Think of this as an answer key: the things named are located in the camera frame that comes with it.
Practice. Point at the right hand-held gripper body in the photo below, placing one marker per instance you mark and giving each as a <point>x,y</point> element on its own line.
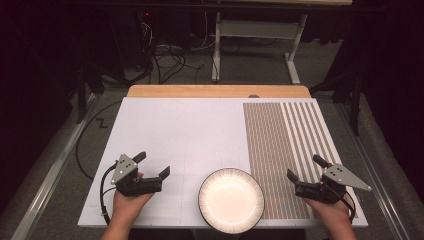
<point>340,176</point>

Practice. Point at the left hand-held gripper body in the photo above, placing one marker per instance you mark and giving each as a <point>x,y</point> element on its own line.
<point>124,169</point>

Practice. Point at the white plate with dark striped rim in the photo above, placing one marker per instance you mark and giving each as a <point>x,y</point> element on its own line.
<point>231,200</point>

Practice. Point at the person's right hand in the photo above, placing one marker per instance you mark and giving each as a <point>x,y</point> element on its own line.
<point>328,211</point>

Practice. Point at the person's left hand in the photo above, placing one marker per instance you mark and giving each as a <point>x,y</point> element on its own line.
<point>128,206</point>

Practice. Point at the brown and white striped mat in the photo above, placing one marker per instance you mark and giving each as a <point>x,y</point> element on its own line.
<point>276,150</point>

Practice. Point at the white board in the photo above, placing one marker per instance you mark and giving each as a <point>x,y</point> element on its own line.
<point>180,133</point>

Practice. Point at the black metal stand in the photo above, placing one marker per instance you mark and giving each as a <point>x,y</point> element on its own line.
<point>356,106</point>
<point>81,93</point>

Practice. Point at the wooden table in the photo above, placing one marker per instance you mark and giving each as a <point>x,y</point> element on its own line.
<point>216,90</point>

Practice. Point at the aluminium floor rail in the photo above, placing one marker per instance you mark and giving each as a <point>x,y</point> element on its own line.
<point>50,180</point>
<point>376,173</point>

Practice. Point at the white metal desk frame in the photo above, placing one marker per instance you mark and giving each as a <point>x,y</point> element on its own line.
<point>256,29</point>

